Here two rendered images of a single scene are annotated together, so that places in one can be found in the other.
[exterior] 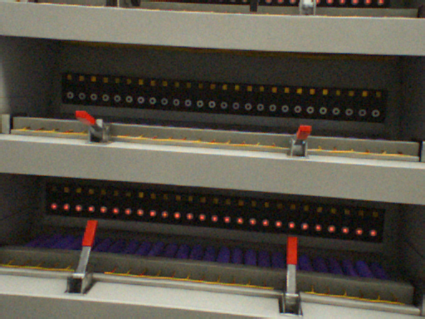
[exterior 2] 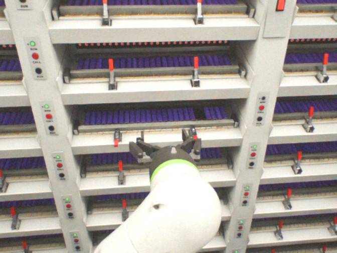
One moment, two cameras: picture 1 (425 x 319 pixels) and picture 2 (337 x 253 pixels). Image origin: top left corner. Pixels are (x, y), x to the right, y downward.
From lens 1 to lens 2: 0.66 m
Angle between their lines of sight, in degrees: 39
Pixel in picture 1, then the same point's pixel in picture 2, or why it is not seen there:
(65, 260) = (111, 168)
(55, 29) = (89, 101)
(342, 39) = (209, 95)
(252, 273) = not seen: hidden behind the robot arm
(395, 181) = (224, 142)
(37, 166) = (97, 151)
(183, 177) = not seen: hidden behind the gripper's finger
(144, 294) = (143, 179)
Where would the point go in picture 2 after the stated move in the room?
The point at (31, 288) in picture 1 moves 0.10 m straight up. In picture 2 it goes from (106, 184) to (103, 162)
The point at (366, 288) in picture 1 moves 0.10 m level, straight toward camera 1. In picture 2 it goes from (213, 162) to (213, 178)
